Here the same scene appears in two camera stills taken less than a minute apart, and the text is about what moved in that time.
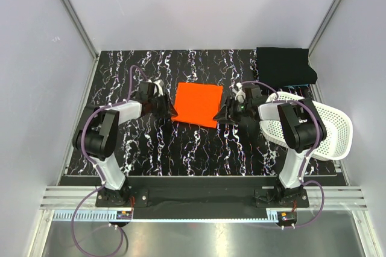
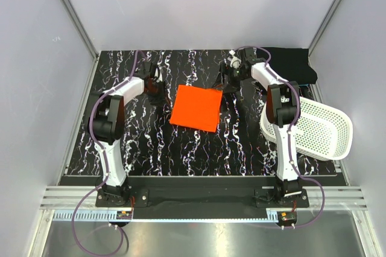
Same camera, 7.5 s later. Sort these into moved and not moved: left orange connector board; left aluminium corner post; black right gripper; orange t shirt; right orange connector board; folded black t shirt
Moved: orange t shirt; black right gripper
Not moved: left orange connector board; left aluminium corner post; folded black t shirt; right orange connector board
